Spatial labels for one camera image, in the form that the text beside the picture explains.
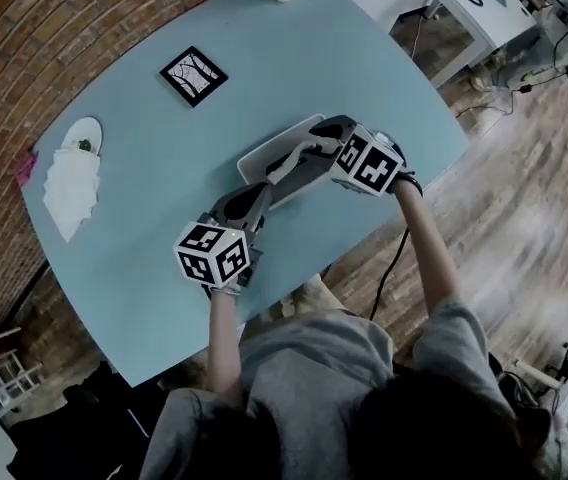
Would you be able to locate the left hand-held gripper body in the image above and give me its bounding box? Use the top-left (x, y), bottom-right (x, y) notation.
top-left (172, 182), bottom-right (274, 290)

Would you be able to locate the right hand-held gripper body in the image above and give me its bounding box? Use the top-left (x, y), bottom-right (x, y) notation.
top-left (308, 114), bottom-right (408, 199)

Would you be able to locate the white tissue box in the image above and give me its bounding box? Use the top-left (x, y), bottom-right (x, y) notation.
top-left (236, 112), bottom-right (346, 212)

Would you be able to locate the white tissue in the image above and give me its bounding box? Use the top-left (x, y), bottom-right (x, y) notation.
top-left (265, 140), bottom-right (316, 185)

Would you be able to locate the person's right forearm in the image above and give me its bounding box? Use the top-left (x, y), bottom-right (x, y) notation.
top-left (392, 177), bottom-right (466, 315)

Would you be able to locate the person's left forearm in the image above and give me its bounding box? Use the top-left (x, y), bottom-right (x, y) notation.
top-left (206, 287), bottom-right (246, 410)

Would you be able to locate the person's beige trouser leg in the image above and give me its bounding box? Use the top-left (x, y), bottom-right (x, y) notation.
top-left (267, 273), bottom-right (351, 320)

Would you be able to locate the pile of white napkins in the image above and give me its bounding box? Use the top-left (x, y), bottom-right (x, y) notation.
top-left (42, 147), bottom-right (102, 244)

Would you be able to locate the white side table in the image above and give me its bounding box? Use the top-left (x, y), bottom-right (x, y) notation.
top-left (350, 0), bottom-right (541, 88)

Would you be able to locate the person's grey shirt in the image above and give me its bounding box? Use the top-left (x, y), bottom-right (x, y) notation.
top-left (138, 299), bottom-right (521, 480)

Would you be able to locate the white oval plate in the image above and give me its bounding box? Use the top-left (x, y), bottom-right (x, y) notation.
top-left (60, 116), bottom-right (104, 157)

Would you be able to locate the pink cloth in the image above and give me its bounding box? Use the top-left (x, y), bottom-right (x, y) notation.
top-left (12, 149), bottom-right (40, 187)

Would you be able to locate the black bag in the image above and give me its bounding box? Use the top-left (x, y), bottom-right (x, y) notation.
top-left (7, 360), bottom-right (166, 480)

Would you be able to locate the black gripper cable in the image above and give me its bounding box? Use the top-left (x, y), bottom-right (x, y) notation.
top-left (367, 227), bottom-right (411, 322)

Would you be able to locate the black picture frame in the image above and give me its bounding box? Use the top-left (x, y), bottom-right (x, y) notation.
top-left (158, 45), bottom-right (230, 110)

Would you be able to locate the thin black floor cable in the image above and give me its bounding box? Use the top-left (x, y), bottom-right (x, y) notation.
top-left (455, 31), bottom-right (568, 120)

